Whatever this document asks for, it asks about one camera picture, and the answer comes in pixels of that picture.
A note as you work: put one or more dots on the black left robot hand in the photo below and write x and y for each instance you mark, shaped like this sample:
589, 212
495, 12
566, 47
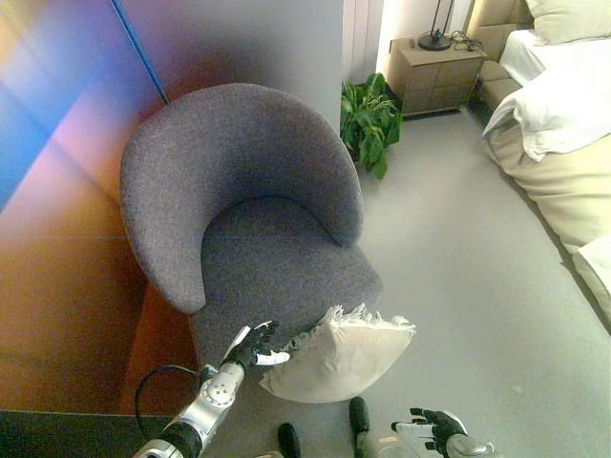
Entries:
251, 347

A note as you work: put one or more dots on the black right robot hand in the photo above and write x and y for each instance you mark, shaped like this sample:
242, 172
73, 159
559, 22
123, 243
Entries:
441, 426

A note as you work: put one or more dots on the white fringed throw pillow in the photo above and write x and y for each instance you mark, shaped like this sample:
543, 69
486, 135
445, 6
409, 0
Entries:
343, 355

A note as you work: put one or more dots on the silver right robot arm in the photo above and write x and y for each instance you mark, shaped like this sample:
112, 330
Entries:
470, 448

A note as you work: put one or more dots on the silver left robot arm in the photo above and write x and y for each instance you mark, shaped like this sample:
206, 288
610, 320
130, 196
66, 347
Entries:
210, 405

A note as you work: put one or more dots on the pale bed pillow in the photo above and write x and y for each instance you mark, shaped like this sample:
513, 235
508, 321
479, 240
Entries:
573, 21

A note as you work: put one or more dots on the black right robot foot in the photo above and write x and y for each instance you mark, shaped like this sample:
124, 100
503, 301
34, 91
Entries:
359, 417

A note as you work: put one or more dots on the black robot foot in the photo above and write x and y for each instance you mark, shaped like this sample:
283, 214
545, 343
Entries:
359, 417
289, 441

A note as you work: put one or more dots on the black left robot foot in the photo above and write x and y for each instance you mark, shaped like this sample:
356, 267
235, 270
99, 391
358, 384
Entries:
289, 441

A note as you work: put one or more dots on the grey fabric tub armchair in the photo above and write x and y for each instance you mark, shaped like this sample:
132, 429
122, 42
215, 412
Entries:
238, 143

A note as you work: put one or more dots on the pale bed end bench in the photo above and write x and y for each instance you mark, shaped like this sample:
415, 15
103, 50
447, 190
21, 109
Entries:
596, 276

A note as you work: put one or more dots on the green potted plant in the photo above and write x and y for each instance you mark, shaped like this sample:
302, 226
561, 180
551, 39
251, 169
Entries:
370, 121

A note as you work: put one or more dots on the pale bed cover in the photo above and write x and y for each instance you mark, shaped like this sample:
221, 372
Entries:
563, 191

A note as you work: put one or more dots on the beige wooden nightstand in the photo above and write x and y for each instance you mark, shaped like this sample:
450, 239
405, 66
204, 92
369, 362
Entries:
429, 78

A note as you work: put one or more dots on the white folded duvet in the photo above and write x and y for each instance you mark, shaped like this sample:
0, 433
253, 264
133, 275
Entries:
563, 114

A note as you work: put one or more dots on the black table lamp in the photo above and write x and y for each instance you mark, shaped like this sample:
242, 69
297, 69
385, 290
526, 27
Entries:
434, 42

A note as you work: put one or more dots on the white bed sheet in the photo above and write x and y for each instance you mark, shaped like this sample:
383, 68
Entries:
525, 52

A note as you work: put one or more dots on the beige upholstered headboard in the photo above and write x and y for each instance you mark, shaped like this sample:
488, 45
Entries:
491, 33

